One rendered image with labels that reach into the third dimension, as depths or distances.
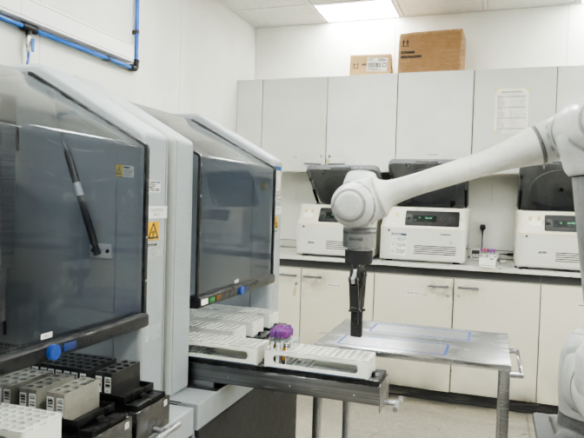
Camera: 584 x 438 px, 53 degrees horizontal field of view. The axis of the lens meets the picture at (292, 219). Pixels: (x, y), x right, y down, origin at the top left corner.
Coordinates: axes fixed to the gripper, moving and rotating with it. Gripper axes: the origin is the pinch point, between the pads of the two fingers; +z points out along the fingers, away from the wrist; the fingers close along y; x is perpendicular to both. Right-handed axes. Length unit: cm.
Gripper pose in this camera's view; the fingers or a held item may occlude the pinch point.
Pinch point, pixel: (356, 323)
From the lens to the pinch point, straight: 161.5
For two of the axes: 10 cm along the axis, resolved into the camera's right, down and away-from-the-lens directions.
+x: 9.4, 0.4, -3.3
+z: -0.3, 10.0, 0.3
